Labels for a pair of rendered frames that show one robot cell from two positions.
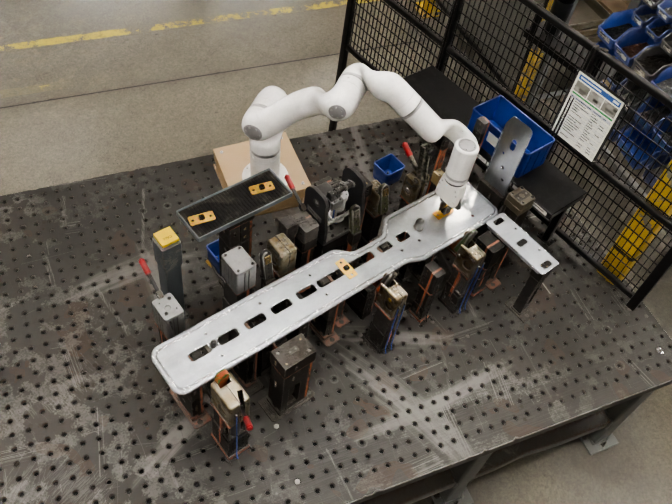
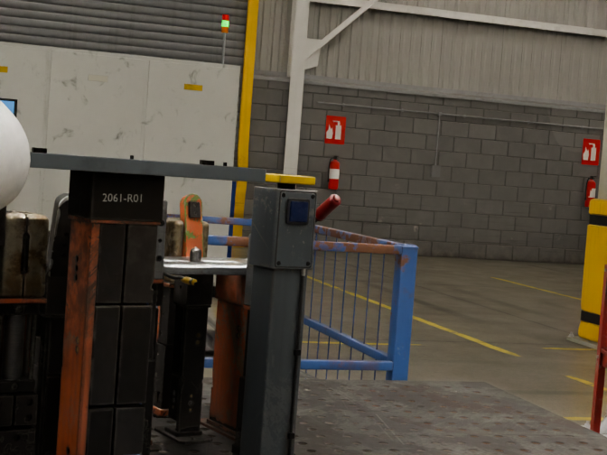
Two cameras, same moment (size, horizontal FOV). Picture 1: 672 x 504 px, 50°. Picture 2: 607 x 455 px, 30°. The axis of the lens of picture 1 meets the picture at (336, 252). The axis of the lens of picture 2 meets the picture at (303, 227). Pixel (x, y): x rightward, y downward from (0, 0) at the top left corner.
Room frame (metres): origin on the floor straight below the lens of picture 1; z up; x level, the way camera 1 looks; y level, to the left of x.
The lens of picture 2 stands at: (2.91, 0.94, 1.17)
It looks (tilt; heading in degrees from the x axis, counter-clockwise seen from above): 3 degrees down; 193
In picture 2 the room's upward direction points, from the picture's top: 4 degrees clockwise
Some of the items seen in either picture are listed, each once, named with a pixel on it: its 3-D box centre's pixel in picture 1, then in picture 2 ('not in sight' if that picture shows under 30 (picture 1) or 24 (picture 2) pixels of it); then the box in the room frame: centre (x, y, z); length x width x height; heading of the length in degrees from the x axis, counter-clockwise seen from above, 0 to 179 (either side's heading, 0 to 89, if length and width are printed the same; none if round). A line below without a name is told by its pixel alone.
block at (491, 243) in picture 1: (480, 264); not in sight; (1.74, -0.55, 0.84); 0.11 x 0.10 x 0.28; 47
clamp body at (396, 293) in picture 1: (385, 316); not in sight; (1.40, -0.21, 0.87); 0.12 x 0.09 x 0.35; 47
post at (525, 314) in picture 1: (530, 288); not in sight; (1.67, -0.75, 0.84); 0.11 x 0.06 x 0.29; 47
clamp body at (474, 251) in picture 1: (461, 278); not in sight; (1.63, -0.48, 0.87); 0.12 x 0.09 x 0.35; 47
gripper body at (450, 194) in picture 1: (452, 187); not in sight; (1.82, -0.36, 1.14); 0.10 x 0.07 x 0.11; 47
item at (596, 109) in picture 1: (587, 116); not in sight; (2.15, -0.82, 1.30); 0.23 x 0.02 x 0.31; 47
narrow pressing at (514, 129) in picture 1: (506, 156); not in sight; (2.00, -0.55, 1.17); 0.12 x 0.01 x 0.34; 47
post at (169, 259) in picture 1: (170, 280); (275, 341); (1.35, 0.53, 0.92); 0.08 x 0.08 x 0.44; 47
